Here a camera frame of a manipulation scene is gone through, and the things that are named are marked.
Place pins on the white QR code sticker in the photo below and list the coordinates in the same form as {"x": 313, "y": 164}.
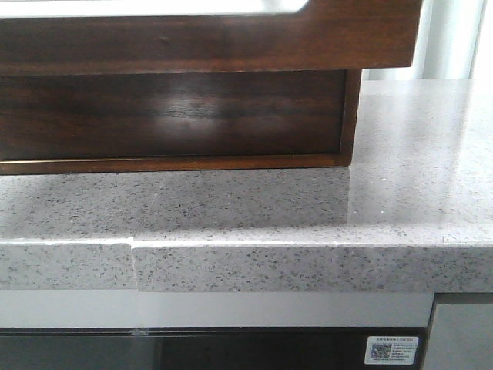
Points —
{"x": 391, "y": 350}

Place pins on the dark wooden drawer cabinet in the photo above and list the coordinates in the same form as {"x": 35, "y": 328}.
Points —
{"x": 348, "y": 119}

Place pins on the white pleated curtain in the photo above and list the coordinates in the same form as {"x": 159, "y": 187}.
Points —
{"x": 454, "y": 42}

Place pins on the black glass appliance front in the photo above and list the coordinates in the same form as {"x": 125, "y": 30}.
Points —
{"x": 196, "y": 348}

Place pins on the dark wooden drawer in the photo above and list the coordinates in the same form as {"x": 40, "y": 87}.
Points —
{"x": 323, "y": 35}
{"x": 173, "y": 112}

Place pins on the grey cabinet panel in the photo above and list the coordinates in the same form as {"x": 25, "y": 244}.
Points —
{"x": 460, "y": 332}

